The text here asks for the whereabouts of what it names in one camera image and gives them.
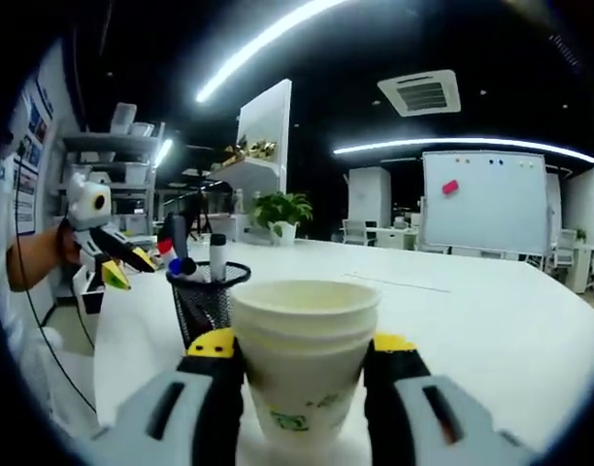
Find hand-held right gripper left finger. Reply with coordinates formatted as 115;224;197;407
90;327;245;466

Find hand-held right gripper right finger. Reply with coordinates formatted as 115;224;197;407
363;332;536;466

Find red whiteboard marker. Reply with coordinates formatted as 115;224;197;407
156;237;178;267

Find black mesh pen holder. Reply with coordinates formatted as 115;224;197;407
165;260;253;350

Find white paper cup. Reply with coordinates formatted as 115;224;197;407
228;279;383;341
241;339;374;446

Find large standing whiteboard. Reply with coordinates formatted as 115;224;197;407
417;150;553;257

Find person's left hand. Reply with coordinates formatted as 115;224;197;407
56;217;83;267

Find white storage box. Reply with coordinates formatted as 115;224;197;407
71;264;107;316

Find grey metal shelf rack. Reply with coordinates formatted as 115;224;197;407
53;102;167;234

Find shelf light tube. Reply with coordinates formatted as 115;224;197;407
153;138;175;169

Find person's white clothing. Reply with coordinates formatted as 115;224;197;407
0;145;99;428

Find gold trophies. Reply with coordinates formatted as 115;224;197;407
222;139;279;161

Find green potted plant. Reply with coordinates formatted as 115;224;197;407
250;191;314;247

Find white curved display shelf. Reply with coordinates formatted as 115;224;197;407
209;79;293;244

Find white office chair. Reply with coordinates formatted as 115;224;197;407
551;228;579;285
343;218;379;247

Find curved ceiling light strip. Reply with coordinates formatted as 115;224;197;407
332;137;594;164
194;0;349;104

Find ceiling air conditioner vent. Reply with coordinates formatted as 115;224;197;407
377;70;462;118

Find blue white wall poster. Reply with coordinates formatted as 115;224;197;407
0;72;55;239

